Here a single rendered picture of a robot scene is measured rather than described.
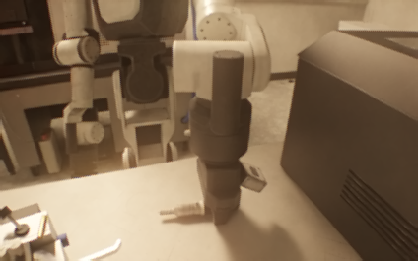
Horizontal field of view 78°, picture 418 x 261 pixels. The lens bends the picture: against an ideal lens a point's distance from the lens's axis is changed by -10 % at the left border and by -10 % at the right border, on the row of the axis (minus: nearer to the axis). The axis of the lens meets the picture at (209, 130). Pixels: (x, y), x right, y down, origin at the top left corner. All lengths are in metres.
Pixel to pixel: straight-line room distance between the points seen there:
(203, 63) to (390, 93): 0.24
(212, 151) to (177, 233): 0.17
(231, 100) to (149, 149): 0.72
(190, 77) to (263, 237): 0.29
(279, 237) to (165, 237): 0.19
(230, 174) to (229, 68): 0.17
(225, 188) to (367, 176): 0.20
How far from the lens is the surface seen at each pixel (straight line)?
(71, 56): 0.95
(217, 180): 0.42
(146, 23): 0.78
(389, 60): 0.43
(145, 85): 0.81
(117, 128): 1.98
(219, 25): 0.43
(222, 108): 0.33
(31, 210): 0.49
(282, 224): 0.52
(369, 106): 0.42
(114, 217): 0.53
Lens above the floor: 1.28
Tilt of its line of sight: 31 degrees down
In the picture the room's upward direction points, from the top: 1 degrees clockwise
